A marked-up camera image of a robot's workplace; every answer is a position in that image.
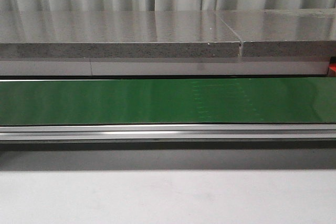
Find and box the grey stone counter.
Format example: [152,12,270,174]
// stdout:
[1,9,335,77]

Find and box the aluminium conveyor frame rail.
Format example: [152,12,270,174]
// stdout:
[1,123,335,144]

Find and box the red plate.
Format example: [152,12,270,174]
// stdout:
[328,63,336,77]

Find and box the green conveyor belt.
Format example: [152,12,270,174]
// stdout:
[1,77,335,125]

